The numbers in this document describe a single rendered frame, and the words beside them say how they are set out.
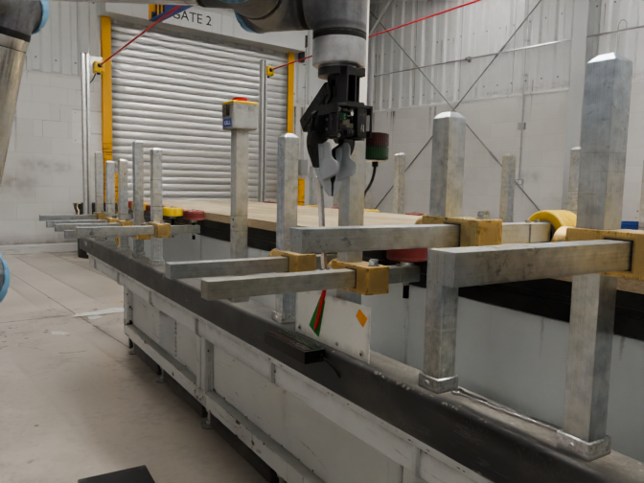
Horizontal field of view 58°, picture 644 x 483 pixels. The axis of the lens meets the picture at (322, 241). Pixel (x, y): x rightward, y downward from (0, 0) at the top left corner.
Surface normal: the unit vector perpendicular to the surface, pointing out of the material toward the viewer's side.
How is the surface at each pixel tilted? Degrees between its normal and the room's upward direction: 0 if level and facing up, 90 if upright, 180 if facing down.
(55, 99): 90
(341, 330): 90
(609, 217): 90
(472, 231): 90
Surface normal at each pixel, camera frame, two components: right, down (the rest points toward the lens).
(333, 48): -0.20, 0.09
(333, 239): 0.53, 0.10
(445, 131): -0.84, 0.04
